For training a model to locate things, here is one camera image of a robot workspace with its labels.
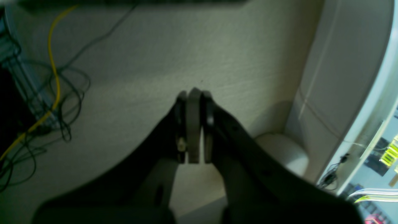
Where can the white cylindrical table leg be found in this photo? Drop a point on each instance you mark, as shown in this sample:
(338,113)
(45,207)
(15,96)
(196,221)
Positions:
(285,151)

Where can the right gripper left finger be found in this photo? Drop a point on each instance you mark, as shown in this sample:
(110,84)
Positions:
(138,189)

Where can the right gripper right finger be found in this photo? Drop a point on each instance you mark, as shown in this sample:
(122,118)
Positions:
(259,190)

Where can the white partition panel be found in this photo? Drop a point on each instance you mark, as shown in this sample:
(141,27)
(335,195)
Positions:
(350,59)

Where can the aluminium frame rack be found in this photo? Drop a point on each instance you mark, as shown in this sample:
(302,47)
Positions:
(21,103)

